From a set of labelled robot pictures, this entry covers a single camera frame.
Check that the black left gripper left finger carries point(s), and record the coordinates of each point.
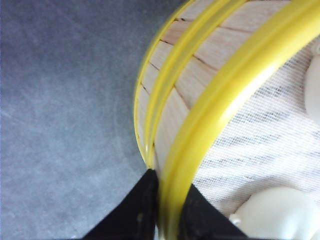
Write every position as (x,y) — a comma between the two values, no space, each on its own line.
(135,217)

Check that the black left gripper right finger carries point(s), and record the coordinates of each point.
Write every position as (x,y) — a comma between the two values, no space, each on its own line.
(199,220)

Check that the bamboo steamer drawer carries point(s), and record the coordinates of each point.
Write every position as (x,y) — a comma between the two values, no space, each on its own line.
(159,53)

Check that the white bun back middle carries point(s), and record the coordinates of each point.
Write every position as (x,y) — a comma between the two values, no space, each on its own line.
(278,213)

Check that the white bun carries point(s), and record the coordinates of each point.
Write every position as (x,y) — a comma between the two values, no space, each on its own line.
(312,85)
(278,213)

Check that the white liner cloth two buns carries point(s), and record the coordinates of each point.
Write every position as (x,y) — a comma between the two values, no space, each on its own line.
(270,142)

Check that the white bun back left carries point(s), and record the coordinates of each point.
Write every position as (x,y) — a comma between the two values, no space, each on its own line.
(312,85)

